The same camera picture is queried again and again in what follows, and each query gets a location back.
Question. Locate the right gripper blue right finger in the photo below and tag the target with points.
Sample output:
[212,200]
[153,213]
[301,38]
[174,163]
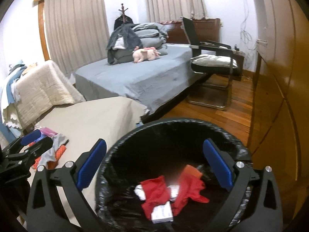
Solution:
[253,202]

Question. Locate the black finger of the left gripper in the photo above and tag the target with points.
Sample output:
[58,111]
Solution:
[16,165]

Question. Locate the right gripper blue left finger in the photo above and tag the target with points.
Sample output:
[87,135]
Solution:
[45,211]

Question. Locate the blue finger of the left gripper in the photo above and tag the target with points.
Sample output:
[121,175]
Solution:
[16,146]

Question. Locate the pink face mask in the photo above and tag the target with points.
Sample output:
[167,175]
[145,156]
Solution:
[48,132]

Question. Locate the grey cloth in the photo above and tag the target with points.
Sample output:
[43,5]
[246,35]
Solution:
[57,140]

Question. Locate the red cloth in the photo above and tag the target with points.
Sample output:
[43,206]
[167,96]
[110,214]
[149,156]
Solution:
[158,193]

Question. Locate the orange foam net sleeve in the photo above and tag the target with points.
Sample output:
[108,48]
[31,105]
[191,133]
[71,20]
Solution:
[192,171]

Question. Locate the white tissue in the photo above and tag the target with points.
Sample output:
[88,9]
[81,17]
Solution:
[174,192]
[140,192]

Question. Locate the white blue medicine box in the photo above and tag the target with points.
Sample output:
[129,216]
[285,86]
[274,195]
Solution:
[162,213]

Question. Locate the black lined trash bin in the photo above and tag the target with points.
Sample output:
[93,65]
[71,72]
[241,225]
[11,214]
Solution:
[161,148]

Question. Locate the blue white scalloped cloth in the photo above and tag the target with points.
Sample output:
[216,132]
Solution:
[9,96]

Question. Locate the beige quilted blanket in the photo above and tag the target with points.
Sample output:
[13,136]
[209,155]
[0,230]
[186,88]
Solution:
[42,88]

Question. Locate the wooden wardrobe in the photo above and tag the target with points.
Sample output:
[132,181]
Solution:
[279,126]

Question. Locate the left beige curtain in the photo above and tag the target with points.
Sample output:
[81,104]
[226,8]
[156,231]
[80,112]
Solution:
[76,31]

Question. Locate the beige curtain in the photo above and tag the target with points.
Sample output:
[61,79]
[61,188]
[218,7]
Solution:
[76,31]
[172,10]

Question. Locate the grey bed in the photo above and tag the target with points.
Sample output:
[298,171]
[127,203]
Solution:
[151,83]

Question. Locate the dark grey fleece blanket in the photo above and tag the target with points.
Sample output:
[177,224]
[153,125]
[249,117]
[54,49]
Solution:
[123,38]

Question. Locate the black cantilever chair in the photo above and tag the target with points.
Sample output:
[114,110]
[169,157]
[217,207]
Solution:
[205,94]

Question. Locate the pink pig plush toy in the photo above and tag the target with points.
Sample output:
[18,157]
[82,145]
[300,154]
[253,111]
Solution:
[145,54]

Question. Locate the dark wooden nightstand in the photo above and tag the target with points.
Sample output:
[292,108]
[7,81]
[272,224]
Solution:
[238,56]

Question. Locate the silver seat cushion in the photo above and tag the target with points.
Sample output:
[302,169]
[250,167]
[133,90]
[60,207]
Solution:
[207,60]

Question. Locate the wooden coat rack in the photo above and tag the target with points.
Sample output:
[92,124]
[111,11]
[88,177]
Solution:
[122,19]

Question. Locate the folded grey bedding pile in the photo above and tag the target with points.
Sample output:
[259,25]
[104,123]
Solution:
[151,35]

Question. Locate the dark wooden headboard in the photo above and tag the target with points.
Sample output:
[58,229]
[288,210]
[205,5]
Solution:
[206,29]

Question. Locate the right beige curtain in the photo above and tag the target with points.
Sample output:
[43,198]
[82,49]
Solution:
[172,10]

